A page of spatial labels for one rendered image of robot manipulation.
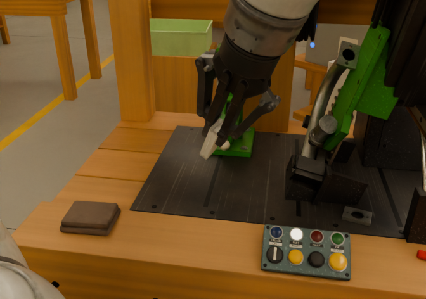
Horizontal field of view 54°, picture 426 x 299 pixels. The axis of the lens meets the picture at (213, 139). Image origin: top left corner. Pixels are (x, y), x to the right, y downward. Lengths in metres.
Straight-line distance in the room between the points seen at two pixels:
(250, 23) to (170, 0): 0.83
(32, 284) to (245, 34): 0.32
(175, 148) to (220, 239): 0.38
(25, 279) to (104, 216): 0.49
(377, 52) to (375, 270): 0.38
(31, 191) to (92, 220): 1.93
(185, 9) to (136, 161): 0.47
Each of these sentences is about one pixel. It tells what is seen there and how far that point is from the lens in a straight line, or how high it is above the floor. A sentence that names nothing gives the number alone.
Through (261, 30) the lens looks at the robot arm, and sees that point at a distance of 0.46.
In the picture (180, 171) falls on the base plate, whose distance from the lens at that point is 1.02.
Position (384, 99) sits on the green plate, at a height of 1.14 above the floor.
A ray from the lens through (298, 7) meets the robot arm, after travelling 0.45.
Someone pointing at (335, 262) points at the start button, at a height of 0.93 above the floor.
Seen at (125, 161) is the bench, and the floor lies 0.88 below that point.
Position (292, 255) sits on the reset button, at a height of 0.94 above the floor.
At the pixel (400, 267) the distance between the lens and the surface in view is 0.83.
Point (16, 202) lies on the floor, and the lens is 2.70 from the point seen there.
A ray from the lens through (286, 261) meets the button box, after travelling 0.75.
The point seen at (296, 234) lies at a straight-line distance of 0.76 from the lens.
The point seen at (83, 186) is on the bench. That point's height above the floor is 0.88.
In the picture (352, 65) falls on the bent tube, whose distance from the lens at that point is 0.89.
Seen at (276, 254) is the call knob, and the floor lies 0.94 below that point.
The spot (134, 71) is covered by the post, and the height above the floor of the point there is 1.04.
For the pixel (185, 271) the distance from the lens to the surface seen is 0.78.
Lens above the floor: 1.43
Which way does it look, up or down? 27 degrees down
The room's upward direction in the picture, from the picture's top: straight up
